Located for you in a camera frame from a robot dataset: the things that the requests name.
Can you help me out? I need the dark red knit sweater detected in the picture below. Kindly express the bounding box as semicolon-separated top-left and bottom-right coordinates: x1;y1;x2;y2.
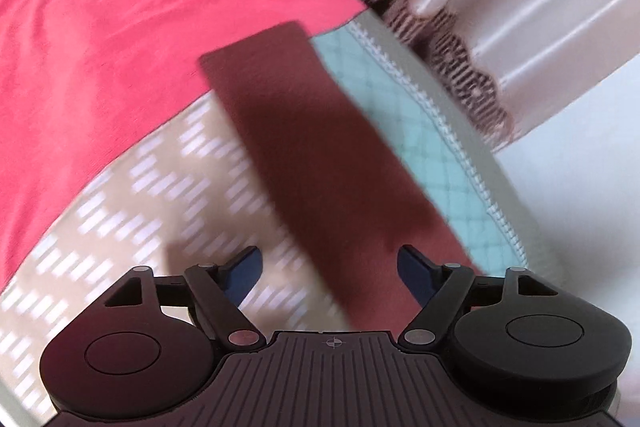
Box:
200;22;468;334

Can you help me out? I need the patterned beige teal quilt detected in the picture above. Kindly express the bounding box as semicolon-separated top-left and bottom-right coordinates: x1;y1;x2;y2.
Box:
1;18;565;426

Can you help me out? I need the pink bed sheet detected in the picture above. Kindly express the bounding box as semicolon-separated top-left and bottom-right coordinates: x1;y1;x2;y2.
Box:
1;0;363;281

